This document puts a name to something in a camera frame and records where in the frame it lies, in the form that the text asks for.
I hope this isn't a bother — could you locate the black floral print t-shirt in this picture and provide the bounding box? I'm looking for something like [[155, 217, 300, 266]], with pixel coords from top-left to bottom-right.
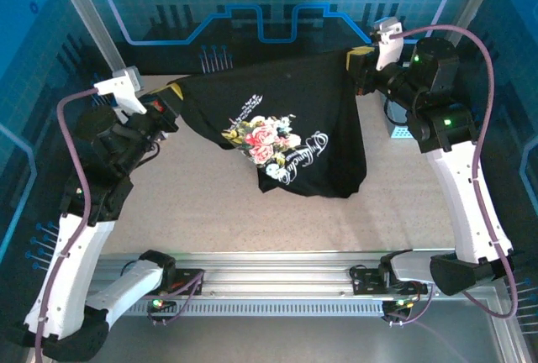
[[166, 50, 372, 200]]

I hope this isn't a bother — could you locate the grey perforated plastic basket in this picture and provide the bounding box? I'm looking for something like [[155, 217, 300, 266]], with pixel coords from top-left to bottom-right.
[[384, 96, 417, 139]]

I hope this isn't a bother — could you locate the small LED circuit board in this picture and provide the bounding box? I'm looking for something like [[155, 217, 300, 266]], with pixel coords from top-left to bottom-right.
[[381, 297, 417, 313], [146, 294, 177, 313]]

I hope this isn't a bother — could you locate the grey metal front panel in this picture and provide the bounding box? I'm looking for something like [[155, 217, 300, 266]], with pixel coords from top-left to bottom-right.
[[24, 287, 533, 363]]

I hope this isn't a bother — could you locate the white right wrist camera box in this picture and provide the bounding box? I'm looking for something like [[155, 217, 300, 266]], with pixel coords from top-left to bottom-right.
[[368, 16, 405, 73]]

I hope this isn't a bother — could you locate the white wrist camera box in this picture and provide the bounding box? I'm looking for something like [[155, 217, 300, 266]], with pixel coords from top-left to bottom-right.
[[92, 65, 148, 115], [368, 16, 405, 73]]

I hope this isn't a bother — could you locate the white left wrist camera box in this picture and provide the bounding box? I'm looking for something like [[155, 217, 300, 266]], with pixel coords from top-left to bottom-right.
[[92, 65, 148, 115]]

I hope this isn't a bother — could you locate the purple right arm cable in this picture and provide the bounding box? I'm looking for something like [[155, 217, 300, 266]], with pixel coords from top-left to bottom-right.
[[384, 24, 519, 327]]

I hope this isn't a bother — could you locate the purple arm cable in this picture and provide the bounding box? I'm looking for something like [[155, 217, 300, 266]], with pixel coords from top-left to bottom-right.
[[384, 24, 519, 327], [34, 87, 206, 363]]

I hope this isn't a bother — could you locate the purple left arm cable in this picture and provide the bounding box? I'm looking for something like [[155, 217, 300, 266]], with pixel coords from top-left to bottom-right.
[[34, 87, 206, 363]]

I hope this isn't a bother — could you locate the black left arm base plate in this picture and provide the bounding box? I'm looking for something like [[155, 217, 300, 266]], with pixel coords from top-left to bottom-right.
[[128, 267, 206, 297]]

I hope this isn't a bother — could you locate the aluminium mounting rail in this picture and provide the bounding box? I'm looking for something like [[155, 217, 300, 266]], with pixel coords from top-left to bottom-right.
[[83, 250, 505, 297]]

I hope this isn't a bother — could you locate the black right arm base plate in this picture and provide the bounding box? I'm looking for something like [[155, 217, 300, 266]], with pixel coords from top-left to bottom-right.
[[350, 265, 429, 297]]

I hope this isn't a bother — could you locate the grey slotted cable duct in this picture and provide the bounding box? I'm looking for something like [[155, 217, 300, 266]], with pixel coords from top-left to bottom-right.
[[125, 298, 387, 318]]

